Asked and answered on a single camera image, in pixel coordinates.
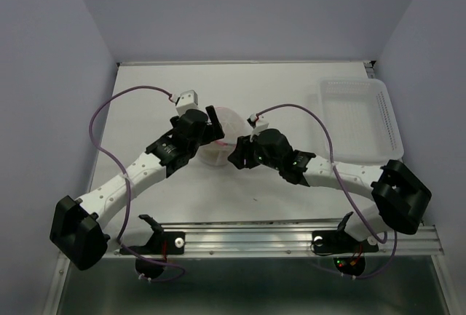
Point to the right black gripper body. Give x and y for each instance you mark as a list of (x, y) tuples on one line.
[(261, 158)]

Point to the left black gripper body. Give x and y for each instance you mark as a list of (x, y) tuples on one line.
[(207, 135)]

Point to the white mesh laundry bag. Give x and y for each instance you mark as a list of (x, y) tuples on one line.
[(216, 153)]

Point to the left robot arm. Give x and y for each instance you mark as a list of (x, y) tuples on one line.
[(78, 224)]

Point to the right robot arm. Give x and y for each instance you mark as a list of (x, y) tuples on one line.
[(398, 197)]

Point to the white plastic basket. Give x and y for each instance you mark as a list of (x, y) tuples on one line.
[(360, 120)]

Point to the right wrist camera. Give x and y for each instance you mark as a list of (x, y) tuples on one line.
[(258, 123)]

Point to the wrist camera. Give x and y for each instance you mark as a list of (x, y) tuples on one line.
[(185, 101), (258, 123)]

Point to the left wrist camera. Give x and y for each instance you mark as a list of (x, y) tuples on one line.
[(185, 101)]

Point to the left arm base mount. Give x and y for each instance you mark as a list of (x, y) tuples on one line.
[(151, 262)]

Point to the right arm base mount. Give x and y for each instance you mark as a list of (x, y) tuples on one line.
[(349, 253)]

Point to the aluminium mounting rail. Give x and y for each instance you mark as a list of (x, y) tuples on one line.
[(287, 240)]

